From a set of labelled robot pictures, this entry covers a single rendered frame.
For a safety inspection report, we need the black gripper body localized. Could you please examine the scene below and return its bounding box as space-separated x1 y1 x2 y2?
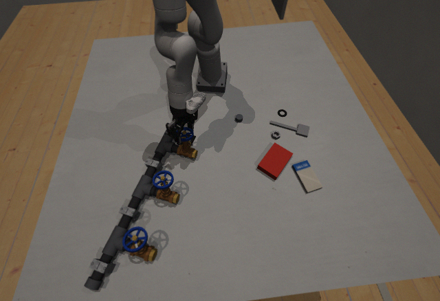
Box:
169 104 191 126

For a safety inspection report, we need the red box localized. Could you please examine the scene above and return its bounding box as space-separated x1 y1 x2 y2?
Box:
257 143 293 181

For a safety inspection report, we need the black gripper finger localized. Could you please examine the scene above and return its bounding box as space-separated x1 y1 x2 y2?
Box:
166 118 186 144
187 110 198 131

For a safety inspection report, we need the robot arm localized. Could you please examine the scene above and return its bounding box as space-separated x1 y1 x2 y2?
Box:
153 0 223 114

